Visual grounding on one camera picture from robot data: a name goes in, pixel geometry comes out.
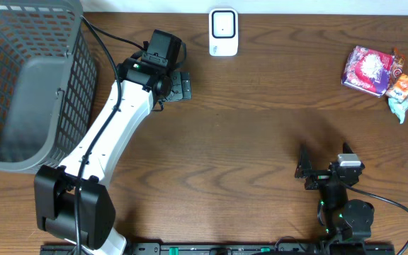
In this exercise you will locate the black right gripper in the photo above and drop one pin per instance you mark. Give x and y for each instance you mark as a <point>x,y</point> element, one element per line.
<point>304,169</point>

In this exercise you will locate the orange white snack packet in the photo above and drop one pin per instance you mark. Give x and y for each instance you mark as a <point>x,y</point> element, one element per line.
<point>399,90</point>

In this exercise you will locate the white barcode scanner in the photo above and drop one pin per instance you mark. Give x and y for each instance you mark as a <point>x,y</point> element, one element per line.
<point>223,32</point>

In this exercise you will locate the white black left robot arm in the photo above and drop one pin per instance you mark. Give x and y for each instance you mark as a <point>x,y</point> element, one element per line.
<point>72,200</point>

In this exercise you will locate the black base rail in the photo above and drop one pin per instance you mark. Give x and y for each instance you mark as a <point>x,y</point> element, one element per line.
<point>239,249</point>

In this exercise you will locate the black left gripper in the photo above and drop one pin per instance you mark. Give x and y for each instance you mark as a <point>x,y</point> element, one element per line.
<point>181,86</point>

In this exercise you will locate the pink purple snack packet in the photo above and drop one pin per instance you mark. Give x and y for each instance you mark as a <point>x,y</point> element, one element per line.
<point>368,71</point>

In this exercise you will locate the orange chocolate bar wrapper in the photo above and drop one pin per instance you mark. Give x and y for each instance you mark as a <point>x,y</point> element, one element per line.
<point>397,65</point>

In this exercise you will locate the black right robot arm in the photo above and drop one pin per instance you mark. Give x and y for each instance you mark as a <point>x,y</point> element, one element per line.
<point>347,220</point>

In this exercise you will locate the dark grey plastic basket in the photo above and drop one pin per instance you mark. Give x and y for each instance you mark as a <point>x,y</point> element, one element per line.
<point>47,83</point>

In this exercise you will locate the teal snack wrapper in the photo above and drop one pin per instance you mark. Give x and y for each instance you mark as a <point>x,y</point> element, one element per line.
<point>398,108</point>

